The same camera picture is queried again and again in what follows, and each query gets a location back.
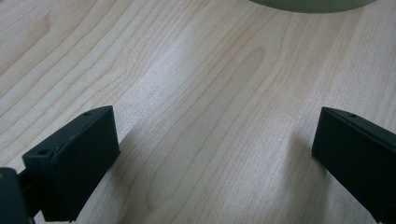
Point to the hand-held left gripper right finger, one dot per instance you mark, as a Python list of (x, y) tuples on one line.
[(358, 158)]

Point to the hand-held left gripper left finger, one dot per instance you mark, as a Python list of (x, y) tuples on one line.
[(77, 165)]

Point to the green ribbed trash bin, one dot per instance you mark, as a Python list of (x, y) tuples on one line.
[(311, 5)]

